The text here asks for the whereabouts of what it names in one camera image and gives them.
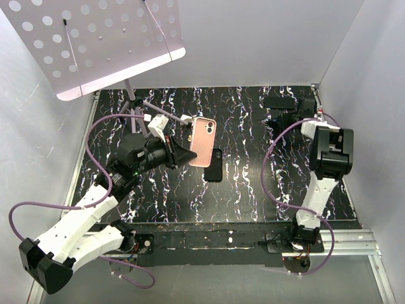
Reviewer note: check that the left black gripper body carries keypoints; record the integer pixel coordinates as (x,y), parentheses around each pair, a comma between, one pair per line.
(169,152)

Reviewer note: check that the bare black phone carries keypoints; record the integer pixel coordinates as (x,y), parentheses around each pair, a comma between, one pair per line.
(280,103)

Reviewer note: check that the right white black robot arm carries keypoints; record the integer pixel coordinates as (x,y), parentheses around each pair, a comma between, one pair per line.
(330,159)

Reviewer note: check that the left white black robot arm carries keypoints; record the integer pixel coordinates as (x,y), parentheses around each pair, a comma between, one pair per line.
(53,257)

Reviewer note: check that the music stand tripod pole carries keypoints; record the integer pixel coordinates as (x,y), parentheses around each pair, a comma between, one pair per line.
(133,106)

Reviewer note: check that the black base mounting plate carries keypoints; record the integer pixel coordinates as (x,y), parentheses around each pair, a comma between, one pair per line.
(257,256)

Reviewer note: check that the perforated music stand desk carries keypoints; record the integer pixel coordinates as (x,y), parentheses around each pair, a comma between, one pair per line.
(85,46)

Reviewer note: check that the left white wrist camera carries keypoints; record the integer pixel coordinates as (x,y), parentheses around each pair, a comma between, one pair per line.
(157,125)

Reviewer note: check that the left aluminium side rail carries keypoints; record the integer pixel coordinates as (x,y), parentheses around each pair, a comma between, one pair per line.
(81,152)

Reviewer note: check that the aluminium side rail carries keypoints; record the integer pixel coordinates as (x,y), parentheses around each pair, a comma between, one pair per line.
(81,152)
(339,206)

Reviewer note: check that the right aluminium side rail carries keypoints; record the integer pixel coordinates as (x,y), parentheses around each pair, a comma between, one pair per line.
(339,206)

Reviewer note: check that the aluminium front rail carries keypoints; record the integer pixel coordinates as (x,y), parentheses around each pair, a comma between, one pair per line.
(340,242)

